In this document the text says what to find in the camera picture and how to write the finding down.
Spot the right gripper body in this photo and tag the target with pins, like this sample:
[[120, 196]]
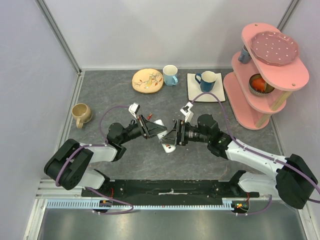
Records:
[[179, 132]]

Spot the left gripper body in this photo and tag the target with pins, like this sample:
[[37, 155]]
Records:
[[142, 127]]

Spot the white remote control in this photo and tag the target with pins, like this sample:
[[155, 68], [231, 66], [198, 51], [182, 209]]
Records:
[[167, 147]]

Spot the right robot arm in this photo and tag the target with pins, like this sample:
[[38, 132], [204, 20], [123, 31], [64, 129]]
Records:
[[287, 177]]

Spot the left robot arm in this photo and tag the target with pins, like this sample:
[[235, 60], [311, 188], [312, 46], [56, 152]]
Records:
[[68, 167]]

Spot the white square plate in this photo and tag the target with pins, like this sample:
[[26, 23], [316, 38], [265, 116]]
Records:
[[193, 90]]

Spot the yellow floral plate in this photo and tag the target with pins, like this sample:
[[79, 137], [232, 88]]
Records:
[[147, 81]]

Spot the dark blue mug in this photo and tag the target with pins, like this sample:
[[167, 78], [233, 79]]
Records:
[[206, 80]]

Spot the light blue mug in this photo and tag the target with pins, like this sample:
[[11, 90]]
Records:
[[170, 73]]

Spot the beige ceramic mug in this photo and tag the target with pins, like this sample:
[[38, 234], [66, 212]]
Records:
[[82, 114]]

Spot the pink three-tier shelf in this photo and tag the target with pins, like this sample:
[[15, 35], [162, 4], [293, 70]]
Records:
[[252, 111]]

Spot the bowl with fruit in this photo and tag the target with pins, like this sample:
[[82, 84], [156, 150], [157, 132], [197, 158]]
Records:
[[258, 86]]

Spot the grey blue cup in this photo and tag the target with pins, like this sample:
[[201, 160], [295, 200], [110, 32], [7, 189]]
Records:
[[244, 56]]

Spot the pink dotted plate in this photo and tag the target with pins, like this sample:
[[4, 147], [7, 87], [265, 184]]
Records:
[[274, 48]]

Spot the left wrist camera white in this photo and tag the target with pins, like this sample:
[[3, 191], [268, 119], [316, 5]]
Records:
[[133, 109]]

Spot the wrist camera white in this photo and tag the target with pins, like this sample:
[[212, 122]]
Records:
[[133, 109], [186, 111]]

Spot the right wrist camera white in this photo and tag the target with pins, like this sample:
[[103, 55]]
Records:
[[186, 111]]

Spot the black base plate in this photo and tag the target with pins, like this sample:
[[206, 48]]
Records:
[[173, 192]]

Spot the white slotted cable duct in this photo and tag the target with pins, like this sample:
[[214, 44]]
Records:
[[102, 205]]

